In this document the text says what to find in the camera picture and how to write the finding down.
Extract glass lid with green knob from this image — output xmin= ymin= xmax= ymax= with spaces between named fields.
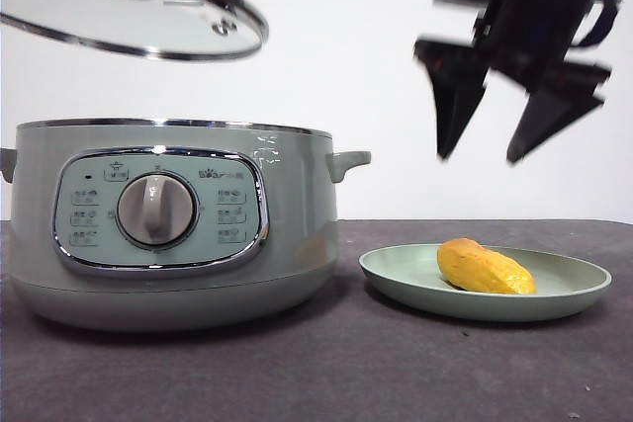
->
xmin=0 ymin=0 xmax=271 ymax=61

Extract pale green round plate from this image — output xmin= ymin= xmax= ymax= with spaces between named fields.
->
xmin=358 ymin=242 xmax=613 ymax=320

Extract pale green electric steamer pot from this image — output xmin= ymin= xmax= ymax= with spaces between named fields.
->
xmin=0 ymin=118 xmax=372 ymax=333

